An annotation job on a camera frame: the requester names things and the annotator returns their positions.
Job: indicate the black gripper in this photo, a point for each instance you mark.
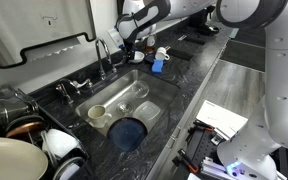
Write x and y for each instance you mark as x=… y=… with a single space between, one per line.
x=128 y=45

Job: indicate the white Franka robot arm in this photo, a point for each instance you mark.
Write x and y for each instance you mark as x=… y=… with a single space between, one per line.
x=284 y=86

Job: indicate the chrome sink faucet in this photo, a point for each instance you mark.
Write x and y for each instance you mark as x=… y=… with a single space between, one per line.
x=99 y=50

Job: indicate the small chrome side faucet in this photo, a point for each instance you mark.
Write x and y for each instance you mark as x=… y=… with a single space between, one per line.
x=65 y=91

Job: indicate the white ceramic bowl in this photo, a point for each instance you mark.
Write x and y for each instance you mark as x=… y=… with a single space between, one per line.
x=138 y=57

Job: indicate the dark saucer plate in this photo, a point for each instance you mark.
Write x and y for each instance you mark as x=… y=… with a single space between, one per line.
x=149 y=58

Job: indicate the amber soap bottle white label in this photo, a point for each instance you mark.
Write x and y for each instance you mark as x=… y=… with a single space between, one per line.
x=151 y=41

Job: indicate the stainless steel sink basin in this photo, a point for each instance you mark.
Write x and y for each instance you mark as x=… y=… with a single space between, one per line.
x=124 y=86

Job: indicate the blue sponge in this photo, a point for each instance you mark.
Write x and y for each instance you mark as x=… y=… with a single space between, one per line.
x=157 y=66

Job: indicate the white printed mug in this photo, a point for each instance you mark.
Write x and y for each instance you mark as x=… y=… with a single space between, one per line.
x=160 y=54

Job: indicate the clear glass bowl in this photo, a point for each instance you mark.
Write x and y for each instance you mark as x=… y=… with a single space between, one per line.
x=141 y=89

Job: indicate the metal sink drain strainer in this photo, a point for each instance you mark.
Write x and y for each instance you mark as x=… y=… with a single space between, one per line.
x=124 y=107

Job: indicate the clear plastic container lid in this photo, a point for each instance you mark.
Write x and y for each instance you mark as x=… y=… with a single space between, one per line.
x=147 y=111

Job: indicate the cream ceramic mug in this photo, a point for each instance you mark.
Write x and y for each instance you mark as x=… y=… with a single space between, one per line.
x=97 y=115

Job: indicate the dark blue round plate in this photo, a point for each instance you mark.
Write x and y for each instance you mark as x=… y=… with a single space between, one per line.
x=126 y=135

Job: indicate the black coffee machine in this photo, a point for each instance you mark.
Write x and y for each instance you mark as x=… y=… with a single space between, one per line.
x=204 y=21

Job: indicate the black dish rack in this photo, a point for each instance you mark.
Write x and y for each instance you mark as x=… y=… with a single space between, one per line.
x=50 y=123

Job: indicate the red black clamp tool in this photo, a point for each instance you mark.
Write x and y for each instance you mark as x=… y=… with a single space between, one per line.
x=188 y=161
x=203 y=126

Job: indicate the steel paper towel dispenser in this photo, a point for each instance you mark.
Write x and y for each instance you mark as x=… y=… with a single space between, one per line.
x=24 y=26

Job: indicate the white bowl in rack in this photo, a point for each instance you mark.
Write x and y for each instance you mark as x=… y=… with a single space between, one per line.
x=60 y=143

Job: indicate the black perforated tool board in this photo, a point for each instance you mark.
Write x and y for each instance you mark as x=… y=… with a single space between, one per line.
x=200 y=146

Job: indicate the dark floor mat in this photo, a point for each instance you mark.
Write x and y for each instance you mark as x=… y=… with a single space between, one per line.
x=244 y=50

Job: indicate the stainless steel pot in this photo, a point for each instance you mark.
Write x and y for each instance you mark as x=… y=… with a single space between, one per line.
x=12 y=103

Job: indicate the copper bottomed pan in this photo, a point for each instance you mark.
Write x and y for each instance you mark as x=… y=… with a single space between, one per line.
x=24 y=126

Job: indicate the round grey rimmed lid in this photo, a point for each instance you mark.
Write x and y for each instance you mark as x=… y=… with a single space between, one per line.
x=69 y=168

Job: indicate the aluminium extrusion bar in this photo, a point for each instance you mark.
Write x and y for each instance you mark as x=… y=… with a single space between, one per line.
x=214 y=168

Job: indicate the large cream round plate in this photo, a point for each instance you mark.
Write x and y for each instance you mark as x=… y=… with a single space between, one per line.
x=10 y=160

